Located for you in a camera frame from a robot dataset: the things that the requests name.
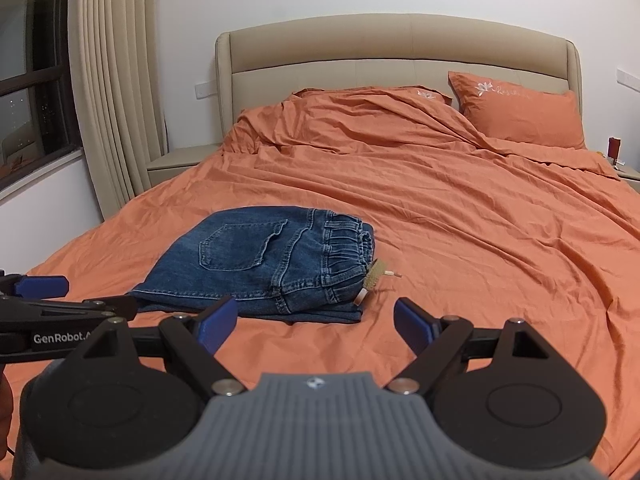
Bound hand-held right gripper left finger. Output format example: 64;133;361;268
64;295;247;397

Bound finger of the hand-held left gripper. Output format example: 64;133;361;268
0;296;140;322
0;271;70;301

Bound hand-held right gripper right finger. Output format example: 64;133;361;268
384;297;552;397

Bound blue denim pants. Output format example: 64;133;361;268
129;207;377;325

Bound beige hang tag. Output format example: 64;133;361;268
364;259;402;292

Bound orange duvet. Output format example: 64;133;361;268
9;86;640;480

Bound beige nightstand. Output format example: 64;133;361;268
611;156;640;182
146;143;227;195

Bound beige pleated curtain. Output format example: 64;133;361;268
67;0;169;222

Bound dark framed window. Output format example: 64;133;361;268
0;0;84;197

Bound orange pillow with flower print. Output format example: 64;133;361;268
448;71;587;151

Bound beige upholstered headboard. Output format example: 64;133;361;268
215;13;584;137

